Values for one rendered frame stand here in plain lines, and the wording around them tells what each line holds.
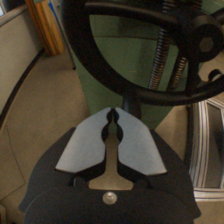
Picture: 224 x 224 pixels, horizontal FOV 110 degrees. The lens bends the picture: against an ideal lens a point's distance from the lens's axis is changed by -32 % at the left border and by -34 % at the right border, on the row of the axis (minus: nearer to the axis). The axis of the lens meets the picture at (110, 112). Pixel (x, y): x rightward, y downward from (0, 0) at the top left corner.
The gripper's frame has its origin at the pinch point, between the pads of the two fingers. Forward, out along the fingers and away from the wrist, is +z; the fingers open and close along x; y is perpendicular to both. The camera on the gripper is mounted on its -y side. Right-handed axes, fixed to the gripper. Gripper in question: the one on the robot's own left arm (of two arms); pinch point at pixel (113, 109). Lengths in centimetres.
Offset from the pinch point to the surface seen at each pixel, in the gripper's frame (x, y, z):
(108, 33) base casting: -1.6, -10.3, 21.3
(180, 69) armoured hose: 13.3, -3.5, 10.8
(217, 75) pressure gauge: 32.9, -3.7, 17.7
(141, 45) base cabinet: 7.3, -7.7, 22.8
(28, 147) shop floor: -72, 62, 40
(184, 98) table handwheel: 12.9, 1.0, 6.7
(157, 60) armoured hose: 7.8, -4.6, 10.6
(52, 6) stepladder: -51, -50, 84
